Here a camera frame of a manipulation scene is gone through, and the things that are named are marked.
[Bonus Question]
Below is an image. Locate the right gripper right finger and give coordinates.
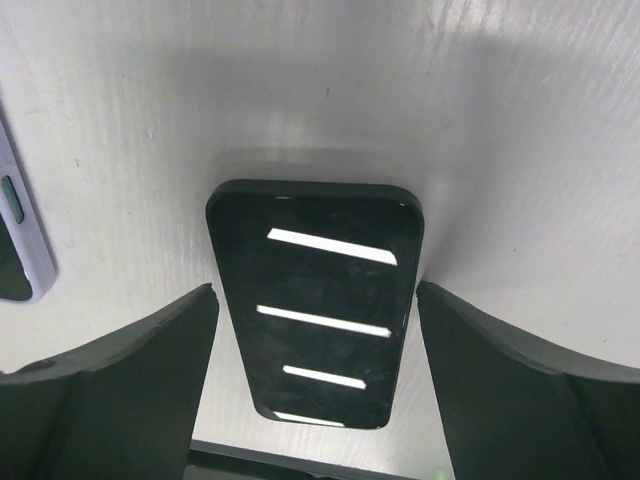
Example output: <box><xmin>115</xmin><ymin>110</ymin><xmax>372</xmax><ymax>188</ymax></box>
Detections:
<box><xmin>417</xmin><ymin>282</ymin><xmax>639</xmax><ymax>479</ymax></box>

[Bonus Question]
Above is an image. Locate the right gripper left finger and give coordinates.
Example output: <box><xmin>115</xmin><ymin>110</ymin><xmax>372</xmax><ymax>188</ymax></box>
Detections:
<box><xmin>1</xmin><ymin>284</ymin><xmax>219</xmax><ymax>479</ymax></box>

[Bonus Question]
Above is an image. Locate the black phone teal edge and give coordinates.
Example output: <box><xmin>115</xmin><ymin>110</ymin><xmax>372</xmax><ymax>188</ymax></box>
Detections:
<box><xmin>1</xmin><ymin>175</ymin><xmax>32</xmax><ymax>302</ymax></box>

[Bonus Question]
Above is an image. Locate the lavender phone case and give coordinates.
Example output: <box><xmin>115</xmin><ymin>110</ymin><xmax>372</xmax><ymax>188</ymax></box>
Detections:
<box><xmin>1</xmin><ymin>121</ymin><xmax>57</xmax><ymax>304</ymax></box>

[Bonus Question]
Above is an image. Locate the black phone case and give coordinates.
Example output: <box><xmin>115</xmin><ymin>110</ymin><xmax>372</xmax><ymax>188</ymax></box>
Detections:
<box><xmin>205</xmin><ymin>180</ymin><xmax>424</xmax><ymax>430</ymax></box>

